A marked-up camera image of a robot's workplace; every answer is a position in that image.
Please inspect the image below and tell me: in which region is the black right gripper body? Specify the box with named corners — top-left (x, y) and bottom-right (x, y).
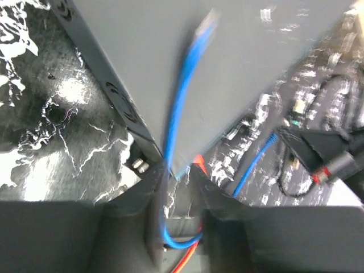
top-left (309, 133), bottom-right (363, 184)

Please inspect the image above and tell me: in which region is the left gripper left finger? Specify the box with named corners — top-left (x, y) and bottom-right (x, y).
top-left (1, 162), bottom-right (168, 272)

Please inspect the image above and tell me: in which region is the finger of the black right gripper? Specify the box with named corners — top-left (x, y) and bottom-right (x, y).
top-left (278, 128), bottom-right (349, 173)

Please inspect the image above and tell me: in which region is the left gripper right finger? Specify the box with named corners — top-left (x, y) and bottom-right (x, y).
top-left (191, 166), bottom-right (363, 272)

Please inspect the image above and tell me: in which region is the black cable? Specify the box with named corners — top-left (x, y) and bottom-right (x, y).
top-left (275, 76), bottom-right (353, 198)

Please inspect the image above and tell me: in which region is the red cable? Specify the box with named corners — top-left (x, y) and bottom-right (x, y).
top-left (170, 153), bottom-right (206, 273)

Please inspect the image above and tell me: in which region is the dark grey network switch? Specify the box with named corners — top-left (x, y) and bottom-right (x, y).
top-left (50, 1), bottom-right (351, 176)

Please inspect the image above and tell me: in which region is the blue cable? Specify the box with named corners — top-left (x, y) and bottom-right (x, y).
top-left (162, 6), bottom-right (279, 251)

